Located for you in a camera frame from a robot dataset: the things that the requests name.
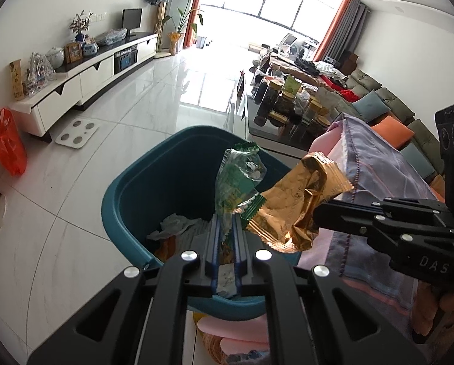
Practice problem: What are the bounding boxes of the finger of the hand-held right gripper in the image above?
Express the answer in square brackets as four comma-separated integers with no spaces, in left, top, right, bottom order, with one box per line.
[313,202,454,251]
[383,199,450,216]

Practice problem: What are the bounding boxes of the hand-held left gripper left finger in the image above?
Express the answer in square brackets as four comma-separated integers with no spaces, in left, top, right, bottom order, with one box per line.
[27,215,222,365]

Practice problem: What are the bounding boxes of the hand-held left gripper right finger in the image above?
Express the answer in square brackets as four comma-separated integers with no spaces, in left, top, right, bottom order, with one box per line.
[232,215,427,365]

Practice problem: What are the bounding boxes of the gold foil wrapper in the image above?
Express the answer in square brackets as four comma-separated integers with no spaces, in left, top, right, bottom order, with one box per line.
[246,152,355,254]

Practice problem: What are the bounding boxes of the green snack wrapper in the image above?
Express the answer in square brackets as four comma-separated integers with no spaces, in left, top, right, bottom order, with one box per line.
[215,141,268,299]

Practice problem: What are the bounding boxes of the teal plastic bin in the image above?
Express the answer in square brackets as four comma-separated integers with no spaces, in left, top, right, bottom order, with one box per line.
[101,125,308,321]

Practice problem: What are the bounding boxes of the person's right hand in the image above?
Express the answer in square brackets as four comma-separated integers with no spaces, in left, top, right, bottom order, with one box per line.
[411,282,454,346]

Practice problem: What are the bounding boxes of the light blue cushion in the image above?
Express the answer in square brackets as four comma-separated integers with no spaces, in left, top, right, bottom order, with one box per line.
[352,90,389,123]
[400,142,435,178]

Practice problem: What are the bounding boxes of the crumpled white paper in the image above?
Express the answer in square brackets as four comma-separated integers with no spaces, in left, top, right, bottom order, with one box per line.
[147,214,199,241]

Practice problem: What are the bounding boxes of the orange wrapper scrap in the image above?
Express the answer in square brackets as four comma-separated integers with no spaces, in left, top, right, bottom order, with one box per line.
[154,236,176,262]

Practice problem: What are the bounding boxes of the purple pink cloth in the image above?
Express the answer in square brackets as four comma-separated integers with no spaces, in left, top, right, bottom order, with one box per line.
[299,116,447,313]

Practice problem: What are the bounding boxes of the orange cushion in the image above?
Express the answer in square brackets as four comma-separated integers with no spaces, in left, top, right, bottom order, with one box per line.
[369,115,415,149]

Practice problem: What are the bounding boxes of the grey green sofa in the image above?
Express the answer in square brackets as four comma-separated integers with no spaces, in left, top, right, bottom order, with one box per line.
[314,68,447,184]

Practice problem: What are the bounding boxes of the orange textured towel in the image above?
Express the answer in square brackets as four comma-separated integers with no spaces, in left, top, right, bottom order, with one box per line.
[201,332,228,365]

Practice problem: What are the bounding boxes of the red cloth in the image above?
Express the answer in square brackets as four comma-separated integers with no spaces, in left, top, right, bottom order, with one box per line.
[317,76,359,103]

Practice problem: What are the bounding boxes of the group of gold lid jars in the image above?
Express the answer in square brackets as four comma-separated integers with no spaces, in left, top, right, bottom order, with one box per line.
[253,76,333,134]

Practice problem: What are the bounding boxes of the black coffee table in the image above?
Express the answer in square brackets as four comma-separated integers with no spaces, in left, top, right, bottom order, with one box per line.
[223,70,328,157]

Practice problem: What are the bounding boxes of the black clothing pile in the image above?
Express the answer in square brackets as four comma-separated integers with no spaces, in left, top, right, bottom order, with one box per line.
[295,59,320,74]

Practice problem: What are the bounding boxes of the white bathroom scale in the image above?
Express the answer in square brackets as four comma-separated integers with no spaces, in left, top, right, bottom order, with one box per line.
[55,119,100,146]

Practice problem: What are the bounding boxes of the white washing machine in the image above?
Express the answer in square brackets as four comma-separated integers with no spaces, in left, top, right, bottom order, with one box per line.
[278,33,320,60]

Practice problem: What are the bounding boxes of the orange curtain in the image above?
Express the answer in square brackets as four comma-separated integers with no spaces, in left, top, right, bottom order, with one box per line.
[183,0,209,49]
[313,0,369,64]

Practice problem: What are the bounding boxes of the white TV cabinet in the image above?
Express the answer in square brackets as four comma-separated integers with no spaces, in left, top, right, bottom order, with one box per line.
[9,32,160,137]

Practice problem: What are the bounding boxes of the yellow wheat floor vase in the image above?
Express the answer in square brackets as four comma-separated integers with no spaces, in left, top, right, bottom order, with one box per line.
[167,31,184,54]

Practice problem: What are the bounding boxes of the orange plastic bag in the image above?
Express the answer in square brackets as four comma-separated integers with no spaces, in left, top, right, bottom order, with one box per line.
[0,107,28,176]

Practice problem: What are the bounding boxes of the plastic wrapped porcelain plate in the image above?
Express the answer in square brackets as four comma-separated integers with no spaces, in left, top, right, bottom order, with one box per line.
[96,28,128,46]

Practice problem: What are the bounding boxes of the tall green leaf plant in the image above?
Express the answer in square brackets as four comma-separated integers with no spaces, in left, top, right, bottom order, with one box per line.
[162,0,205,47]

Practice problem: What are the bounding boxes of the black monitor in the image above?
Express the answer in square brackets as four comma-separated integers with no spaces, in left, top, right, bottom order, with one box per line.
[121,8,144,38]

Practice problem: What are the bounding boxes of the clear wrapped ornament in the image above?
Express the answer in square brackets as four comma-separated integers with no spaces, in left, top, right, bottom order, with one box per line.
[22,53,57,97]

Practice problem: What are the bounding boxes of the white ceramic jar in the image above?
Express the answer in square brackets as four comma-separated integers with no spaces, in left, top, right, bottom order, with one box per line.
[45,47,65,70]

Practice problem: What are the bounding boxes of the yellow upright box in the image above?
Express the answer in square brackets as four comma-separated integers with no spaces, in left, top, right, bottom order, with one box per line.
[9,59,26,102]

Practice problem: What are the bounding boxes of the small plant in blue vase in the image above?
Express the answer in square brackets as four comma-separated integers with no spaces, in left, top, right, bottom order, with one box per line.
[69,9,94,45]

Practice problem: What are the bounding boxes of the wooden picture frame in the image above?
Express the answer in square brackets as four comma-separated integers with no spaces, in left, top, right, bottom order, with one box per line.
[65,41,84,64]

